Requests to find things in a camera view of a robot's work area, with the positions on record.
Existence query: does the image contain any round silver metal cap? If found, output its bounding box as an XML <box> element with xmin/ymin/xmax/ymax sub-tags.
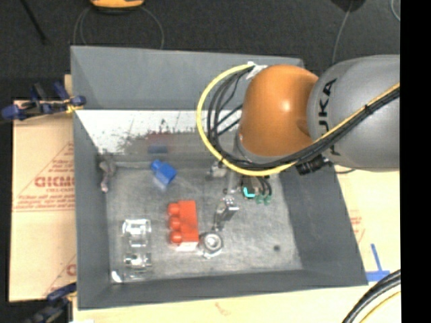
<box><xmin>198</xmin><ymin>231</ymin><xmax>225</xmax><ymax>259</ymax></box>

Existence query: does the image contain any black cylinder on white bracket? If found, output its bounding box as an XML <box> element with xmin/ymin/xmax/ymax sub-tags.
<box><xmin>295</xmin><ymin>155</ymin><xmax>333</xmax><ymax>176</ymax></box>

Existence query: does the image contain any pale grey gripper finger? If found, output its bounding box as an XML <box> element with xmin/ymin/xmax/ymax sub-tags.
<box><xmin>211</xmin><ymin>202</ymin><xmax>226</xmax><ymax>232</ymax></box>
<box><xmin>221</xmin><ymin>196</ymin><xmax>240</xmax><ymax>230</ymax></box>

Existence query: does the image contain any blue toy block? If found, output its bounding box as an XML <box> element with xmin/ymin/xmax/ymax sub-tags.
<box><xmin>150</xmin><ymin>159</ymin><xmax>178</xmax><ymax>192</ymax></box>

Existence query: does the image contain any brown cardboard board, red print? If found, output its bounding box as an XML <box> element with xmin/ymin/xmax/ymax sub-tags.
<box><xmin>8</xmin><ymin>74</ymin><xmax>79</xmax><ymax>303</ymax></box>

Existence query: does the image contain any red toy block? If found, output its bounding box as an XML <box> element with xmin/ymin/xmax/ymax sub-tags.
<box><xmin>166</xmin><ymin>200</ymin><xmax>201</xmax><ymax>252</ymax></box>

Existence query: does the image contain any grey metal bin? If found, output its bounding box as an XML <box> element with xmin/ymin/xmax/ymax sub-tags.
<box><xmin>69</xmin><ymin>45</ymin><xmax>368</xmax><ymax>309</ymax></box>

